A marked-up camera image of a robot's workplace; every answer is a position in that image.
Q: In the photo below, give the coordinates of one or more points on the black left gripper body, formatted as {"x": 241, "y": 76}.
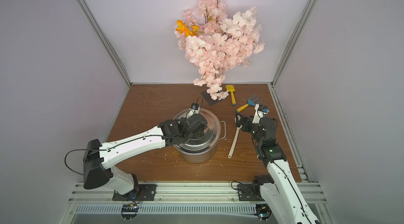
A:
{"x": 198, "y": 123}

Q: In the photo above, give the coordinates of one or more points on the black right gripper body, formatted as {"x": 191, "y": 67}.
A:
{"x": 245, "y": 121}

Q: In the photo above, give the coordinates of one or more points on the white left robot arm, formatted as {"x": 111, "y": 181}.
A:
{"x": 100, "y": 160}

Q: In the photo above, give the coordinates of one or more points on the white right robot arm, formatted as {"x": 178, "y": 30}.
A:
{"x": 278, "y": 189}

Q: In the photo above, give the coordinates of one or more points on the blue yellow toy rake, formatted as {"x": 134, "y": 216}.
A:
{"x": 251, "y": 102}

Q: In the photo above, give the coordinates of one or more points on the yellow toy shovel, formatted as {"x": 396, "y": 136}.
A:
{"x": 231, "y": 89}

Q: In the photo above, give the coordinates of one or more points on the right circuit board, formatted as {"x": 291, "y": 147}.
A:
{"x": 263, "y": 212}

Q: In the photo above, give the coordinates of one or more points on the circuit board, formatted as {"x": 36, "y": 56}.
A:
{"x": 263, "y": 212}
{"x": 129, "y": 211}

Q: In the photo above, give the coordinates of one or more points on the left circuit board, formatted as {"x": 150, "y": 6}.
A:
{"x": 129, "y": 211}

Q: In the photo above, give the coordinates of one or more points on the pink artificial blossom tree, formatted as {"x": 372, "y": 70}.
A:
{"x": 221, "y": 44}

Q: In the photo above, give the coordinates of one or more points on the orange artificial flower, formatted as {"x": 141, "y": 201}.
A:
{"x": 187, "y": 31}

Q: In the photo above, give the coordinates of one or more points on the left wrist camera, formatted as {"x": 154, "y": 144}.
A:
{"x": 195, "y": 108}

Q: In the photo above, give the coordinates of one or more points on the aluminium front rail frame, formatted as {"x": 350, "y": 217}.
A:
{"x": 179, "y": 198}

